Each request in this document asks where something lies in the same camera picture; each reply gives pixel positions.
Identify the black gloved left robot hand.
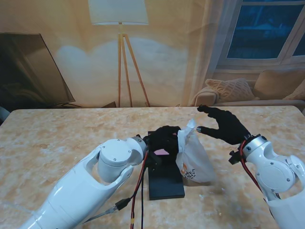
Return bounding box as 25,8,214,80
143,125,182,155

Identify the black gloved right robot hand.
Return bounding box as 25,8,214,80
196,104,251,146

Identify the white plastic bag orange logo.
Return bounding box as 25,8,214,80
175,118,216,184

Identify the black gift box pink inside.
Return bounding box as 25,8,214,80
147,130,180,169

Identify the black gift box lid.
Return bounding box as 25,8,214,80
147,166,186,201

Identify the cream knitted pillow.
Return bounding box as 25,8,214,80
283,80,305,101
205,78,255,102

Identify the beige sofa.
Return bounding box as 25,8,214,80
190,80,305,107

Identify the plain beige pillow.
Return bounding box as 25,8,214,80
253,69,305,100

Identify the sheer cream curtain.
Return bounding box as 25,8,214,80
183,0,241,107

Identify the white framed window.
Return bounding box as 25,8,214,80
215,0,305,72

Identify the tripod floor lamp white shade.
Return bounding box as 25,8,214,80
88,0,151,108

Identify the dark flat television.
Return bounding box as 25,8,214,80
0,32,76,108

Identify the dark grey chair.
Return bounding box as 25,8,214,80
0,105,10,126

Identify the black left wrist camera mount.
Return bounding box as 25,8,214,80
145,151,164,172

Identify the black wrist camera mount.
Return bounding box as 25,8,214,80
145,151,164,172
228,149,244,165

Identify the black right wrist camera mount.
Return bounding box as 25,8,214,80
228,149,244,165

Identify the red black right arm cable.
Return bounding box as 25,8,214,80
239,140,275,215

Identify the red black arm cable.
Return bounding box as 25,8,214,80
130,152,149,229
239,140,275,215

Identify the red black left arm cable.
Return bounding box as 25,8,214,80
130,152,149,229

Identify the grey cable with black plug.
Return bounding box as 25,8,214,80
84,198,132,224

